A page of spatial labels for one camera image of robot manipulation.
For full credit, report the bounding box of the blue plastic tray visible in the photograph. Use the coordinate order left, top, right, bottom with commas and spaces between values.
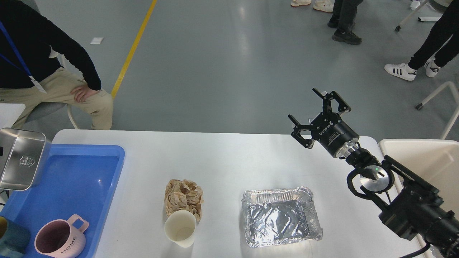
1, 144, 125, 258

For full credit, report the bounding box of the teal cup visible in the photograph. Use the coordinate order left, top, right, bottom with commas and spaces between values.
0, 216, 30, 258

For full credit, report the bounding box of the white paper cup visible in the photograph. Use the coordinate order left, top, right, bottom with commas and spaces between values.
164, 210, 197, 248

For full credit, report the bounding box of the person in black shoes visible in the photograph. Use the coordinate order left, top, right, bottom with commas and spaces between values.
327, 0, 362, 45

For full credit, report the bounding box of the person in black sweater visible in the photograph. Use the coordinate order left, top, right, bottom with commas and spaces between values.
0, 0, 113, 130

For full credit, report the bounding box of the beige plastic bin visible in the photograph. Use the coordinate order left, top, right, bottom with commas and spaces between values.
379, 139, 459, 219

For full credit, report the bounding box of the small white side table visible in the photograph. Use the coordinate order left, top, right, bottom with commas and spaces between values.
0, 103, 25, 129

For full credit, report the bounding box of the white chair leg right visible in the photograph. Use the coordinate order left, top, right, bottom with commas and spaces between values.
414, 81, 459, 139

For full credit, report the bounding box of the stainless steel tray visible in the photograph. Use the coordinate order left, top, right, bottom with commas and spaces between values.
0, 128, 51, 191

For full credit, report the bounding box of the aluminium foil container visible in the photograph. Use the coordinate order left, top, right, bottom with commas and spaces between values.
241, 187, 323, 248

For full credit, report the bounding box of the person with striped sneakers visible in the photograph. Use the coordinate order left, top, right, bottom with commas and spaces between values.
384, 0, 459, 81

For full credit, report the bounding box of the white rolling chair frame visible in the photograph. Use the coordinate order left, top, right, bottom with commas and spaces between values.
394, 0, 452, 32

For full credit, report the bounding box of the pink mug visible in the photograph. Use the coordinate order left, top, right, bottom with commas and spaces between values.
34, 214, 90, 258

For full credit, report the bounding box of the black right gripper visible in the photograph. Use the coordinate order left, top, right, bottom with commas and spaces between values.
288, 88, 360, 159

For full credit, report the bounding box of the white paper scrap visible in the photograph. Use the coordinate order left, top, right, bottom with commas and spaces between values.
90, 37, 104, 44

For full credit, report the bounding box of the crumpled brown paper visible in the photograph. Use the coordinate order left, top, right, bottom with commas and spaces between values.
164, 179, 204, 222

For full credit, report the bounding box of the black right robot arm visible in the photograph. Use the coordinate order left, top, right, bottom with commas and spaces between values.
288, 88, 459, 258

